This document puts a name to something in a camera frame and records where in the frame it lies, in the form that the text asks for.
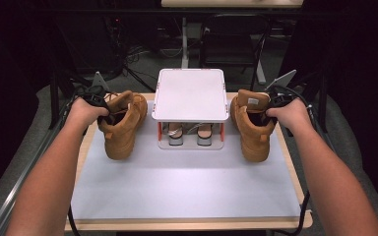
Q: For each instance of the tan suede boot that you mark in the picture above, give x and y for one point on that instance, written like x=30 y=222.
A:
x=252 y=141
x=123 y=137

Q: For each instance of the white table mat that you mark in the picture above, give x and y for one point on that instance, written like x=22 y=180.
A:
x=183 y=183

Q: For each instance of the white desk leg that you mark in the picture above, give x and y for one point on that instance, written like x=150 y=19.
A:
x=261 y=72
x=185 y=42

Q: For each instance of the white shoe rack orange posts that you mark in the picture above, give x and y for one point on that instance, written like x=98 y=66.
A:
x=190 y=95

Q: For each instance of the black metal stand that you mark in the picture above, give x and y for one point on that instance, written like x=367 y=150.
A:
x=323 y=98
x=55 y=98

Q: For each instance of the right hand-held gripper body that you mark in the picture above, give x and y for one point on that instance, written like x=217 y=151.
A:
x=280 y=95

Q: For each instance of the person's right hand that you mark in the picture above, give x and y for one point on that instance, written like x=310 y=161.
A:
x=292 y=114

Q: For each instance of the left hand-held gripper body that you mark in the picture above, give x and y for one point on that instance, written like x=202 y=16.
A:
x=96 y=93

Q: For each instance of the person's left hand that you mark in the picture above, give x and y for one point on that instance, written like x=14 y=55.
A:
x=83 y=113

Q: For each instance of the black chair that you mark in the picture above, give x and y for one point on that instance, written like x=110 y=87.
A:
x=229 y=49

